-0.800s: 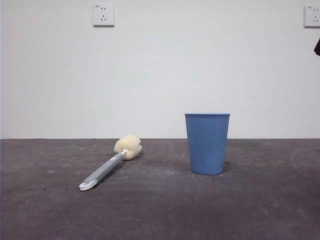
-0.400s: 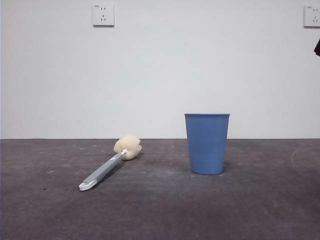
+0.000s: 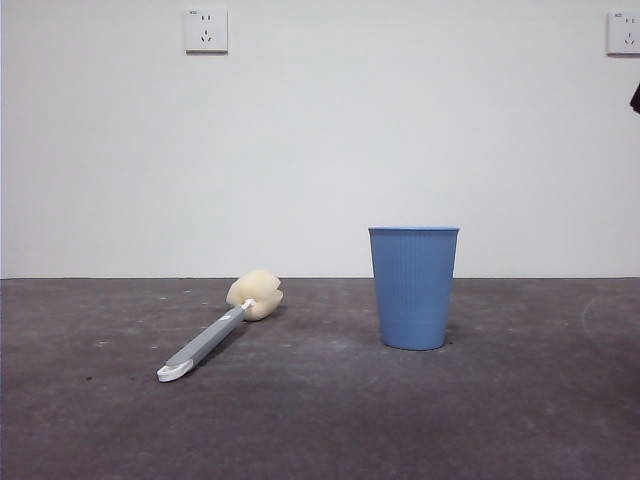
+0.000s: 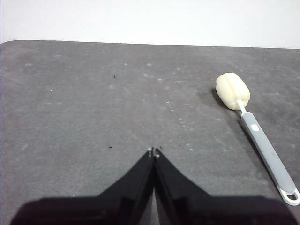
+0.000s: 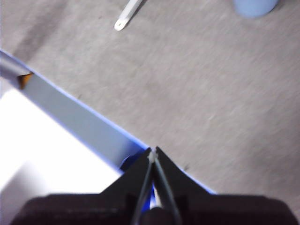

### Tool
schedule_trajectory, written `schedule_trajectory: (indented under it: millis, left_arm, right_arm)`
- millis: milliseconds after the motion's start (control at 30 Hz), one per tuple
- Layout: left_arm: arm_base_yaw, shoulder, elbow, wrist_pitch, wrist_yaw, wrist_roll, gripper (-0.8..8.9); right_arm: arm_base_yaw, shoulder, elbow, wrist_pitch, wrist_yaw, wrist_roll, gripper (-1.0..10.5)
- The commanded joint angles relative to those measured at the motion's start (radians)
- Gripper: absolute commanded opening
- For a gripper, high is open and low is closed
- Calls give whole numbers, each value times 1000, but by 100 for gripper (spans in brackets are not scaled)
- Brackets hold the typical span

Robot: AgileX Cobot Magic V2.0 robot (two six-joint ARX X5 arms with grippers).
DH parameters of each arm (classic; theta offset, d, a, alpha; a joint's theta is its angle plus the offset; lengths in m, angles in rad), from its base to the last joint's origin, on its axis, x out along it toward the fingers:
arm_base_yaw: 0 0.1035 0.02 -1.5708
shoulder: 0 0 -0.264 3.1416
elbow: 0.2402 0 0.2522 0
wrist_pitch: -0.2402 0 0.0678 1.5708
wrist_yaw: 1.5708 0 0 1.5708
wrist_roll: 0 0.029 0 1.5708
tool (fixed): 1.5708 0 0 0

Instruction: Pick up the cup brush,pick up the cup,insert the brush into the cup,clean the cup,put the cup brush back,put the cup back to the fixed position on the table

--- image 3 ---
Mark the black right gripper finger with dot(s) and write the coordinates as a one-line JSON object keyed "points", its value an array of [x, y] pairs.
{"points": [[636, 100]]}

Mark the blue ribbed plastic cup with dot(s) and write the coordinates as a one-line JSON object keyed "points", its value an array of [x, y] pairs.
{"points": [[414, 290]]}

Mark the grey cup brush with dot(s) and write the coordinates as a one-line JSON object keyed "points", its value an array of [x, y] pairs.
{"points": [[215, 332]]}

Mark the white wall socket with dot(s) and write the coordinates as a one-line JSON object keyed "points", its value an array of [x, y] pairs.
{"points": [[207, 30], [625, 34]]}

